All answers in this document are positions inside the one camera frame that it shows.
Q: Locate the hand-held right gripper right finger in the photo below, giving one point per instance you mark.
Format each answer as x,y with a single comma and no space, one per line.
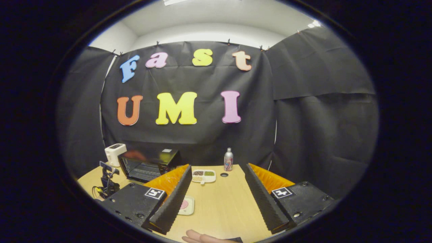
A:
264,202

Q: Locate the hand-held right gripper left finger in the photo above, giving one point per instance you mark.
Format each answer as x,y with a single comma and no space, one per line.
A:
173,206

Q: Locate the pink ham slice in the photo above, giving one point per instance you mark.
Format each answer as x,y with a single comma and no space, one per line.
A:
185,204

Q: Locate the white square plate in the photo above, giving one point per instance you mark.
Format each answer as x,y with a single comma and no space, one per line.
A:
191,208

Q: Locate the black electric oven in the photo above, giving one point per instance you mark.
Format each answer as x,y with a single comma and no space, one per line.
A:
165,157

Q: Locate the white toaster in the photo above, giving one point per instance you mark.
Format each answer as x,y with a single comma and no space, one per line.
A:
114,155

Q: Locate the white divided plate with grains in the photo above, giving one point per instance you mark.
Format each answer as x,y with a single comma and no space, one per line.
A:
210,179

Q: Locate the black table grommet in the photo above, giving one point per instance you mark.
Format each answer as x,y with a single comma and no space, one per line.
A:
224,174

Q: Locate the silver drink bottle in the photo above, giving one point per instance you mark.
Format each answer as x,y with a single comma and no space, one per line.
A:
228,162

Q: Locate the small ceiling light panel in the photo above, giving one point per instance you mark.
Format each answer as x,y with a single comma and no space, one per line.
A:
314,23

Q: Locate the large ceiling light panel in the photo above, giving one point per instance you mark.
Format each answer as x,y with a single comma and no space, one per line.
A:
175,2

